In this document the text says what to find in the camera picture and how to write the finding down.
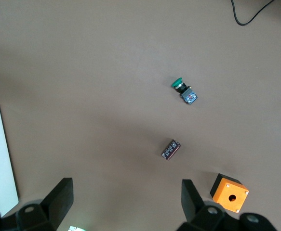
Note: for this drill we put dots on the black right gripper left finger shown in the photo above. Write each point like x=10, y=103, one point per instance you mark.
x=58, y=204

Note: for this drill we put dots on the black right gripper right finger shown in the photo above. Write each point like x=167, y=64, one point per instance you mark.
x=193, y=207

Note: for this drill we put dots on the green push button switch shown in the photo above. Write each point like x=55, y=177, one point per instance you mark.
x=187, y=92

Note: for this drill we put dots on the orange black button box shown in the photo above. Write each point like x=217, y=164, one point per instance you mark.
x=229, y=193

